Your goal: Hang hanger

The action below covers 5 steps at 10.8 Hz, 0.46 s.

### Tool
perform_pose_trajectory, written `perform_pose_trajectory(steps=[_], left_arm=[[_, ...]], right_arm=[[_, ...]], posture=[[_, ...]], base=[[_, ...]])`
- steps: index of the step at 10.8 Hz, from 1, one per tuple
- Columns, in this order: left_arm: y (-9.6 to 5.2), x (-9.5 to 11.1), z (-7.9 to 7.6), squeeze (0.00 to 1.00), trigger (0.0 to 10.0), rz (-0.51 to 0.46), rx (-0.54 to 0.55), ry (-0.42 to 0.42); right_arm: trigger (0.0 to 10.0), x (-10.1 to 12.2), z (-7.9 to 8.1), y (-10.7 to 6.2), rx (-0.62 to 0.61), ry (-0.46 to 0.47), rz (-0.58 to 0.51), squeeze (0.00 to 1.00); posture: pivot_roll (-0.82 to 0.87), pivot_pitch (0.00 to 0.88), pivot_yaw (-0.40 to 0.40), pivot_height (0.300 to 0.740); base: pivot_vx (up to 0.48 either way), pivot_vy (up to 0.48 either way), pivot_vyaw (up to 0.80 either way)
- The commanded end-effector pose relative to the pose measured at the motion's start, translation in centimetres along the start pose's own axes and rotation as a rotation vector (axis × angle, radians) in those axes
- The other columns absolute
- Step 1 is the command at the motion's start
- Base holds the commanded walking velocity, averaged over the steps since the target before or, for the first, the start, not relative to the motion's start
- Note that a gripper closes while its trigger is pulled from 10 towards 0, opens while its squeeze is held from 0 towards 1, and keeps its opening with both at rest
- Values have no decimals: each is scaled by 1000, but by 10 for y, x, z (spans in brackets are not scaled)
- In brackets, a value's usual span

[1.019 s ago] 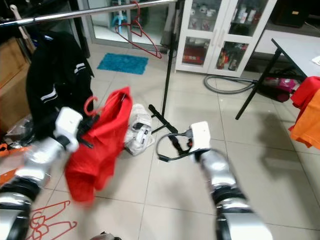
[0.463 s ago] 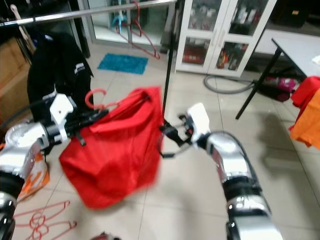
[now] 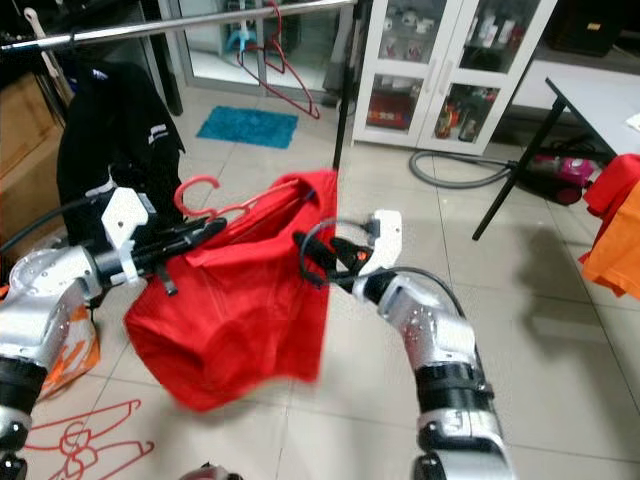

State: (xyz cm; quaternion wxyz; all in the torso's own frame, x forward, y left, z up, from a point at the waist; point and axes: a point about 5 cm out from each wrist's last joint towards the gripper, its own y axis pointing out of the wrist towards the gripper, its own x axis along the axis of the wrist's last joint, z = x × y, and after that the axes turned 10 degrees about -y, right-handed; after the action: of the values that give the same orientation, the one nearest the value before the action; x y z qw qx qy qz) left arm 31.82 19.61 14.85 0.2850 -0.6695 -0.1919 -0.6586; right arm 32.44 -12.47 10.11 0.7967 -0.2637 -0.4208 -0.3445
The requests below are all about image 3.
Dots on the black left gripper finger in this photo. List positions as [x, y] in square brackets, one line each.
[185, 247]
[195, 230]

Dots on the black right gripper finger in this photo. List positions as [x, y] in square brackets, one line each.
[313, 245]
[322, 273]

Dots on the red shirt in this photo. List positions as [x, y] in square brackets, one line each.
[240, 310]
[618, 190]

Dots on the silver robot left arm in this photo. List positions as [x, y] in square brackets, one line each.
[45, 320]

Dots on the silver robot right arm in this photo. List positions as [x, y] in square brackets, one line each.
[440, 340]

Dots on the teal floor mat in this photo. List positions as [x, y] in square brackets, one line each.
[248, 128]

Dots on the black jacket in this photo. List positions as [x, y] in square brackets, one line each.
[120, 130]

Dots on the printed cardboard box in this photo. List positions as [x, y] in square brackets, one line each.
[25, 225]

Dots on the open cardboard box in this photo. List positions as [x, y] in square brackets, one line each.
[25, 120]

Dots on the white glass door cabinet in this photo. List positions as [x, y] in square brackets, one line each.
[450, 80]

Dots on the robot left leg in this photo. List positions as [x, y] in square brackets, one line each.
[210, 472]

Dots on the pink vacuum cleaner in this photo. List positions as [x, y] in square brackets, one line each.
[575, 172]

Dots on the orange shirt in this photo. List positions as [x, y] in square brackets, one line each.
[615, 260]

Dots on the black metal shelf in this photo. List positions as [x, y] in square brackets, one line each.
[20, 15]

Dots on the white table black legs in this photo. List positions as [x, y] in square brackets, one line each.
[600, 110]

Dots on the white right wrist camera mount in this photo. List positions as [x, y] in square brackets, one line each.
[385, 238]

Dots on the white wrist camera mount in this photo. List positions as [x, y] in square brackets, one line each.
[385, 238]
[128, 215]

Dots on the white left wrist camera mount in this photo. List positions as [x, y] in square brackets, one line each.
[128, 215]

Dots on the silver clothes rail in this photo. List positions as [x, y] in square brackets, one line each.
[180, 24]

